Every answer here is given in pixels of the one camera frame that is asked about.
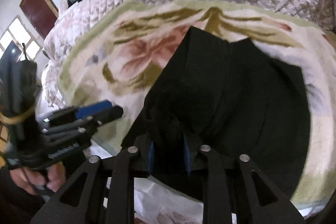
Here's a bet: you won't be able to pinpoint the black camera box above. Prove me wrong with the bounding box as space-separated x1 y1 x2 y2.
1 42 37 118

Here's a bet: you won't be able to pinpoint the left hand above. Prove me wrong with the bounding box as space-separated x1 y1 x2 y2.
9 162 66 195

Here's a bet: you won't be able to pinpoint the bright window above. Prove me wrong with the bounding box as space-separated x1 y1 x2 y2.
0 16 42 61

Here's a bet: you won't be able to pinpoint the floral plush blanket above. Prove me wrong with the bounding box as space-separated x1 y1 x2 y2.
58 0 335 209

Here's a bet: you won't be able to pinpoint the dark red door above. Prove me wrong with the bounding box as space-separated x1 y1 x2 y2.
19 0 58 39

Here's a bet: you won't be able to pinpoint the black pants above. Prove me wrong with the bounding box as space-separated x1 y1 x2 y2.
122 27 310 200

